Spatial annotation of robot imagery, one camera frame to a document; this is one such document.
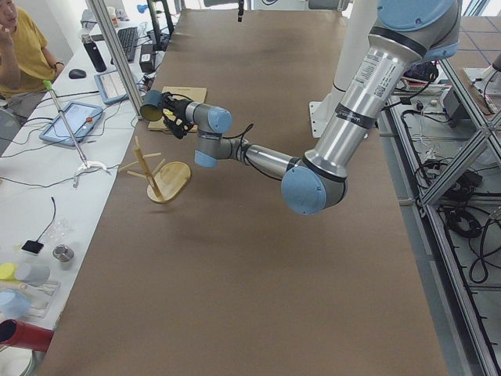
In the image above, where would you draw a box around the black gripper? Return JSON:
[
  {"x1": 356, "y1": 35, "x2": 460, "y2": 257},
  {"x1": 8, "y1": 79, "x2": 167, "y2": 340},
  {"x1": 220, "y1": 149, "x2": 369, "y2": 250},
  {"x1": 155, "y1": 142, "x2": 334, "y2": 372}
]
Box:
[{"x1": 162, "y1": 92, "x2": 194, "y2": 139}]

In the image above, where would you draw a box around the dark blue mug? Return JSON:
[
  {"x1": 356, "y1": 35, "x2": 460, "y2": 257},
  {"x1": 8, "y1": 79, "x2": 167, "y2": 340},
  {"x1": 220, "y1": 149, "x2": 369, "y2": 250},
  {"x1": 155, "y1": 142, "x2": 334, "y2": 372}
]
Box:
[{"x1": 140, "y1": 90, "x2": 164, "y2": 121}]

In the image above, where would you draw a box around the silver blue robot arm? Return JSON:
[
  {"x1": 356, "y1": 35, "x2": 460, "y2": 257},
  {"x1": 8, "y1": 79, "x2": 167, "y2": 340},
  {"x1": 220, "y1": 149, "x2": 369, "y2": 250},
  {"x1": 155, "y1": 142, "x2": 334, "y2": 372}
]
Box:
[{"x1": 158, "y1": 1, "x2": 462, "y2": 215}]

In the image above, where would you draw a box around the wooden cup storage rack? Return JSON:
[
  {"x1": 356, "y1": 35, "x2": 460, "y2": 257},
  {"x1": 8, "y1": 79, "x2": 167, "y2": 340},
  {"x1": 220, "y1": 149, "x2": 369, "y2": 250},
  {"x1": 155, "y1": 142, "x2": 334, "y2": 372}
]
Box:
[{"x1": 118, "y1": 136, "x2": 192, "y2": 204}]

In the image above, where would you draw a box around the small steel cup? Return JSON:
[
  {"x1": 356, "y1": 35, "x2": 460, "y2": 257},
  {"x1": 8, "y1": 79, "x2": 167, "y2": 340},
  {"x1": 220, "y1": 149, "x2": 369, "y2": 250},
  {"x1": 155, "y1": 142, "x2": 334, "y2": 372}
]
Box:
[{"x1": 52, "y1": 244, "x2": 74, "y2": 270}]

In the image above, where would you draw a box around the grey cup lying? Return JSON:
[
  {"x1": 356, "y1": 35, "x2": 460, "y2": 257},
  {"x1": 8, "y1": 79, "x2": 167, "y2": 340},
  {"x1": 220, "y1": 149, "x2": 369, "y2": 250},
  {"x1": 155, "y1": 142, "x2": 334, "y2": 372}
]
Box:
[{"x1": 14, "y1": 263, "x2": 50, "y2": 287}]

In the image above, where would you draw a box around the yellow cup lying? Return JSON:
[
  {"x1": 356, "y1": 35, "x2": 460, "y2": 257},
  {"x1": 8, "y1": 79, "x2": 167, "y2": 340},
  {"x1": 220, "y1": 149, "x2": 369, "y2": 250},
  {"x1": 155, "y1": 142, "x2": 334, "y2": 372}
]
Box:
[{"x1": 0, "y1": 262, "x2": 18, "y2": 281}]

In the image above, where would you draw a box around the red cylinder cup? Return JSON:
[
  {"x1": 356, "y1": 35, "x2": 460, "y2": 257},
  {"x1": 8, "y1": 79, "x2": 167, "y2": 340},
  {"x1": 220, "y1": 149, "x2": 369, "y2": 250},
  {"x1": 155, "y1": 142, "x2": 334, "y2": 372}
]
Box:
[{"x1": 1, "y1": 320, "x2": 54, "y2": 353}]

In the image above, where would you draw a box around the bamboo cutting board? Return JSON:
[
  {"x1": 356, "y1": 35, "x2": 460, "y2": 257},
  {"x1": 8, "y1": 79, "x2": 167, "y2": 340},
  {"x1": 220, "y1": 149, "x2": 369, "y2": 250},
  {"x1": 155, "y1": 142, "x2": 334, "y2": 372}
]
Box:
[{"x1": 147, "y1": 86, "x2": 207, "y2": 134}]

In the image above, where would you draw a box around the black power adapter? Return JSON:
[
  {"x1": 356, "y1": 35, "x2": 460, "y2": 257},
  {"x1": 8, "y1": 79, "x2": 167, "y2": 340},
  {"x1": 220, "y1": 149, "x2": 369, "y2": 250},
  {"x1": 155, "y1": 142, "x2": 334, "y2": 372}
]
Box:
[{"x1": 139, "y1": 44, "x2": 156, "y2": 74}]

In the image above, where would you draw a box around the blue cased tablet far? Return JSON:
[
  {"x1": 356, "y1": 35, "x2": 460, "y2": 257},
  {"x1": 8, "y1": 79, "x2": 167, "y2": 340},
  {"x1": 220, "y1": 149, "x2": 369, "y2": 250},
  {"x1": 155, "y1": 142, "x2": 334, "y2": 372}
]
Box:
[{"x1": 94, "y1": 70, "x2": 128, "y2": 105}]

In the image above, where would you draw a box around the blue cased tablet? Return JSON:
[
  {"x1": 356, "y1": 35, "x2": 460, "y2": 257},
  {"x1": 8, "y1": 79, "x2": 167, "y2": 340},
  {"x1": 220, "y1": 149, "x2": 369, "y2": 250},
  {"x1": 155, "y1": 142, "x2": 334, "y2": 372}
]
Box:
[
  {"x1": 39, "y1": 101, "x2": 103, "y2": 146},
  {"x1": 94, "y1": 70, "x2": 128, "y2": 105}
]

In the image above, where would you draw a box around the black keyboard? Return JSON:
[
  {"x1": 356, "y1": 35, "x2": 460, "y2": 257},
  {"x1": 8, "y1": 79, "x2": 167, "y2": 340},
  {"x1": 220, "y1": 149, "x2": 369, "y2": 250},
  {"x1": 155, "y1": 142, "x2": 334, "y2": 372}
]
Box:
[{"x1": 117, "y1": 27, "x2": 139, "y2": 63}]

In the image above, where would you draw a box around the blue cased tablet near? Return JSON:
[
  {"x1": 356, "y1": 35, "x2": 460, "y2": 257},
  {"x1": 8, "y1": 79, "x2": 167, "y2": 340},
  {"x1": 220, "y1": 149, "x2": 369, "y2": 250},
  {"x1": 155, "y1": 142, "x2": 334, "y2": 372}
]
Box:
[{"x1": 39, "y1": 101, "x2": 103, "y2": 146}]

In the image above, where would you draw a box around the black water bottle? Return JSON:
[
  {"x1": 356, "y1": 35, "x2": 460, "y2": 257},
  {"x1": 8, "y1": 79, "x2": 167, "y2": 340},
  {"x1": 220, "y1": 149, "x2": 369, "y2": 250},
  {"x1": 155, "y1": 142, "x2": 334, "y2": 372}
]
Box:
[{"x1": 81, "y1": 34, "x2": 106, "y2": 73}]

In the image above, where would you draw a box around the black computer mouse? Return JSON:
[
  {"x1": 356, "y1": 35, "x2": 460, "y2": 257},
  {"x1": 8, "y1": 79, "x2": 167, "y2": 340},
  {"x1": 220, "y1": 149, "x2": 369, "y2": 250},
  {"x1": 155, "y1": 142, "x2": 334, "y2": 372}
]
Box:
[{"x1": 68, "y1": 69, "x2": 87, "y2": 79}]

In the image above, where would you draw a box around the metal reacher grabber stick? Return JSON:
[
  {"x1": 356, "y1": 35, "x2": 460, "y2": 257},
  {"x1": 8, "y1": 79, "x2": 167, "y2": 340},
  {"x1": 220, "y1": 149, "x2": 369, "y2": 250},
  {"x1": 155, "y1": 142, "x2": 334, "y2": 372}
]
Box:
[{"x1": 39, "y1": 80, "x2": 108, "y2": 188}]

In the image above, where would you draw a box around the person in yellow shirt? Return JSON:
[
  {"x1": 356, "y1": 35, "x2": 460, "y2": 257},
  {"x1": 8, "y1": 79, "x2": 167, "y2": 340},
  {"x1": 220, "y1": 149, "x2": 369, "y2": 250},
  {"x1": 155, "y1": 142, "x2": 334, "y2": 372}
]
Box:
[{"x1": 1, "y1": 1, "x2": 64, "y2": 104}]

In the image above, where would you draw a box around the small black square pad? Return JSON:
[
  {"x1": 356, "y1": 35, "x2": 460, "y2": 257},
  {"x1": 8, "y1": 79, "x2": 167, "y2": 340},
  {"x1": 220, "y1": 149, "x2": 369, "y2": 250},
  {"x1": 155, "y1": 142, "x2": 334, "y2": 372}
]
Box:
[{"x1": 21, "y1": 240, "x2": 44, "y2": 255}]

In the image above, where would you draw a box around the clear plastic tray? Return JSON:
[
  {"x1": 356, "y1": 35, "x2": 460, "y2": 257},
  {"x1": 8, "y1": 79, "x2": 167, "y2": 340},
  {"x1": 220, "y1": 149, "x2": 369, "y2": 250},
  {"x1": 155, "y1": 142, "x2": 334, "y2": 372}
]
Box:
[{"x1": 19, "y1": 280, "x2": 60, "y2": 319}]

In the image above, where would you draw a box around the white plate stack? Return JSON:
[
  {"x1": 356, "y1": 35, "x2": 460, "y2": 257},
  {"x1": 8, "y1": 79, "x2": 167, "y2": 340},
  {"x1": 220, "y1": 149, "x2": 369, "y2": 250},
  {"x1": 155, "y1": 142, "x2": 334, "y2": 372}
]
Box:
[{"x1": 0, "y1": 346, "x2": 36, "y2": 376}]

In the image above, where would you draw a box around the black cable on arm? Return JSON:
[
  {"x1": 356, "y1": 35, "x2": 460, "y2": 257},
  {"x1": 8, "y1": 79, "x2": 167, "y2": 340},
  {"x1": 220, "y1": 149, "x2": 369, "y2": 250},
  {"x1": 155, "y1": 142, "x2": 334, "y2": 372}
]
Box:
[{"x1": 222, "y1": 123, "x2": 287, "y2": 181}]

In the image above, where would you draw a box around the aluminium frame post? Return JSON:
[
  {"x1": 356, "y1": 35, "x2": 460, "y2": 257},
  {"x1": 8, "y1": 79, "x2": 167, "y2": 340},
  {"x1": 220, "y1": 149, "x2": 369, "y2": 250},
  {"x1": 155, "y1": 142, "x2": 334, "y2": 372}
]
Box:
[{"x1": 87, "y1": 0, "x2": 142, "y2": 120}]

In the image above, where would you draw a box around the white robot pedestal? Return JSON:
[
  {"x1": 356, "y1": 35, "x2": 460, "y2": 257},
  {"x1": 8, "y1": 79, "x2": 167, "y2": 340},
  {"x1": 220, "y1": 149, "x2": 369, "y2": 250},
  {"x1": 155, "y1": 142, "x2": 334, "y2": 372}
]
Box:
[{"x1": 309, "y1": 0, "x2": 377, "y2": 139}]

